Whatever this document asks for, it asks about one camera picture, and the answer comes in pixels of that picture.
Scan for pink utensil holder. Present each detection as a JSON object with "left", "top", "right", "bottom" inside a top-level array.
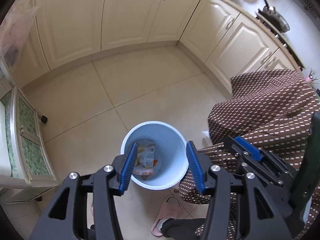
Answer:
[{"left": 305, "top": 68, "right": 318, "bottom": 84}]

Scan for black gas stove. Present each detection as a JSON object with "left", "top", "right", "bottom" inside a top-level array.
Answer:
[{"left": 255, "top": 9, "right": 305, "bottom": 70}]

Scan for blue plastic trash bin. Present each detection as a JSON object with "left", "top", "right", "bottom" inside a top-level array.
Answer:
[{"left": 120, "top": 121, "right": 188, "bottom": 190}]

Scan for orange snack bag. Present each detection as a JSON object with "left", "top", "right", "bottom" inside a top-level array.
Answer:
[{"left": 133, "top": 165, "right": 154, "bottom": 176}]

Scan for brown polka dot tablecloth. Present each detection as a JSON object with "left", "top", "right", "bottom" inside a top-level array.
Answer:
[{"left": 180, "top": 69, "right": 319, "bottom": 239}]

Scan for cream lower cabinets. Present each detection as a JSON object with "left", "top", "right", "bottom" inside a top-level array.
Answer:
[{"left": 6, "top": 0, "right": 299, "bottom": 87}]

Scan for black wok with lid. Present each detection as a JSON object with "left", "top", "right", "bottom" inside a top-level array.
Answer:
[{"left": 258, "top": 0, "right": 290, "bottom": 33}]

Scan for pink slipper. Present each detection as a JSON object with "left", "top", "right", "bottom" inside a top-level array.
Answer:
[{"left": 150, "top": 196, "right": 180, "bottom": 237}]

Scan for white green side cabinet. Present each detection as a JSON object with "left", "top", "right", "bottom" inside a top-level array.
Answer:
[{"left": 1, "top": 87, "right": 59, "bottom": 204}]

